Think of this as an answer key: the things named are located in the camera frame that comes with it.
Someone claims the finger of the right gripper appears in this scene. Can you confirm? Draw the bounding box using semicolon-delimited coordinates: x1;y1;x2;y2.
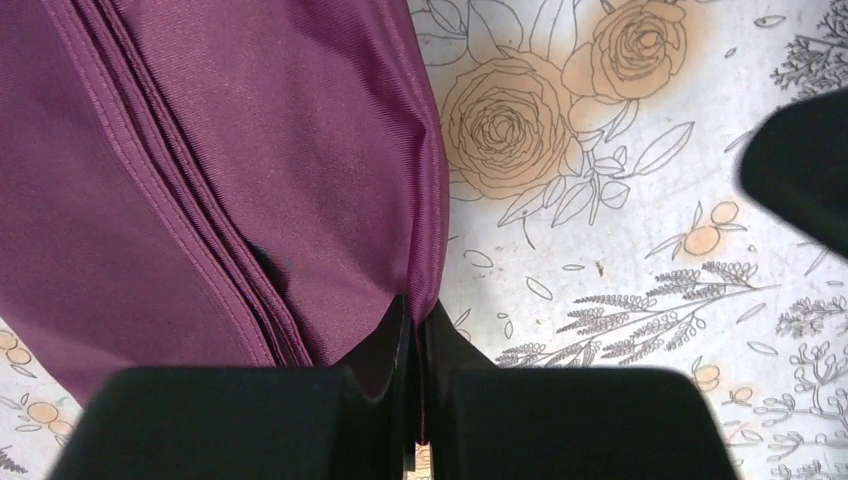
738;89;847;257

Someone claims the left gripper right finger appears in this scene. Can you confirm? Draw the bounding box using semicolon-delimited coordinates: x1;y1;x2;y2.
418;306;735;480

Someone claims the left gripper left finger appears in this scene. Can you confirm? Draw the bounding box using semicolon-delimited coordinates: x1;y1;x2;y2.
51;296;412;479

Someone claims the purple satin napkin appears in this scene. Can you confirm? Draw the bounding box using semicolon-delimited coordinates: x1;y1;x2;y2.
1;1;448;404

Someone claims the floral tablecloth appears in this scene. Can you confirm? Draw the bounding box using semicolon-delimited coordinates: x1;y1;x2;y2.
1;1;847;479

